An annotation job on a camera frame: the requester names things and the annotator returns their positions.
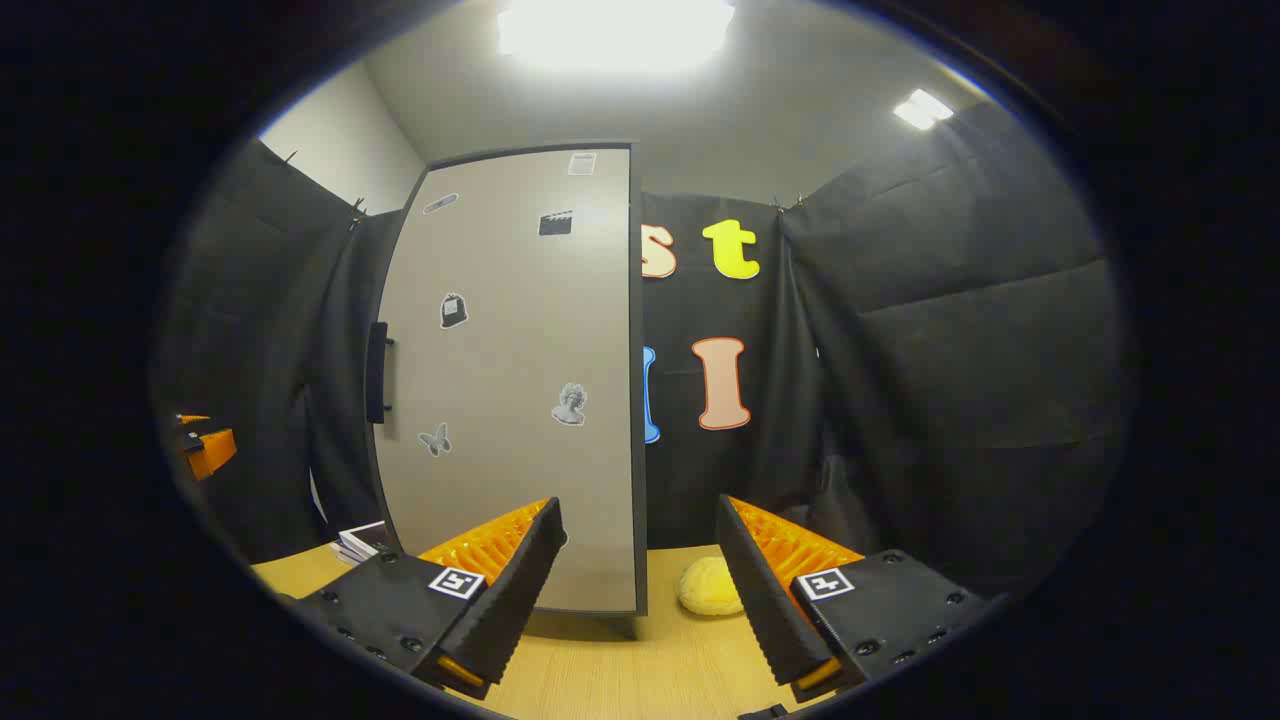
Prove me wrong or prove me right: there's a grey cabinet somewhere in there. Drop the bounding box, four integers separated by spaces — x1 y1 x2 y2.
370 140 651 617

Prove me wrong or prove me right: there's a black backdrop cloth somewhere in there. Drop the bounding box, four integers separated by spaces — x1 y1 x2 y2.
150 100 1131 601

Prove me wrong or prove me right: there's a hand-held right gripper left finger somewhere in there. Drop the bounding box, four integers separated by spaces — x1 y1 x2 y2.
290 497 567 701

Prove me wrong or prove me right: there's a black door handle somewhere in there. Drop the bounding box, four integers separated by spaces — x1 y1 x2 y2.
365 322 396 425

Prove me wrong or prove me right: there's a small ceiling light panel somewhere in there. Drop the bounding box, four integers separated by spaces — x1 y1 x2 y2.
893 88 954 131

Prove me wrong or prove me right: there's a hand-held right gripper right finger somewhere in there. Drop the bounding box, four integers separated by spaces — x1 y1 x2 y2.
714 494 1001 704

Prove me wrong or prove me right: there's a white book with portrait cover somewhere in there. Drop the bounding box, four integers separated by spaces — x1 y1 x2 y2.
338 520 393 557

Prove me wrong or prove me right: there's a yellow fluffy sponge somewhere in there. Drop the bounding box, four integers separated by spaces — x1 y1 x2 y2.
677 556 746 617

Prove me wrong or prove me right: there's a large ceiling light panel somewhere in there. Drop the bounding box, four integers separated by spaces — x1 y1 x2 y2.
497 0 736 73

